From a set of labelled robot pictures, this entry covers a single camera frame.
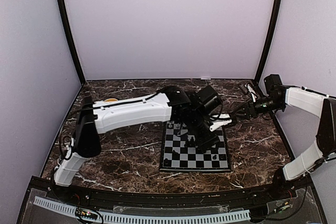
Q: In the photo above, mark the white perforated cable duct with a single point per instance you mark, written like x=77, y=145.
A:
x=141, y=215

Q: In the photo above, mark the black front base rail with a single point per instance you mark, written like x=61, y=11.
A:
x=298, y=204

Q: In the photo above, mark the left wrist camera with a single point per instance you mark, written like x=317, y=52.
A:
x=219, y=121

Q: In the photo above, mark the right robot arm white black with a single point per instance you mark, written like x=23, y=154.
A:
x=308, y=120

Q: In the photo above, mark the black corner frame post left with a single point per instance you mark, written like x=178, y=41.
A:
x=70, y=41

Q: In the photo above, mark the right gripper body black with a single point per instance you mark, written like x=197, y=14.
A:
x=254, y=109

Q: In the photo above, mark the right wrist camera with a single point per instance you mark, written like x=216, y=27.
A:
x=247, y=89

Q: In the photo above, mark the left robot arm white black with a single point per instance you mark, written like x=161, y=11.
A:
x=168, y=104

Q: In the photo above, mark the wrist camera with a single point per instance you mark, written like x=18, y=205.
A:
x=219, y=121
x=247, y=89

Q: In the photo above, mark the black and white chessboard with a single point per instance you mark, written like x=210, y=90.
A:
x=189, y=159

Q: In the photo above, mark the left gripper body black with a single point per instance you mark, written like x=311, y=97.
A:
x=203, y=142

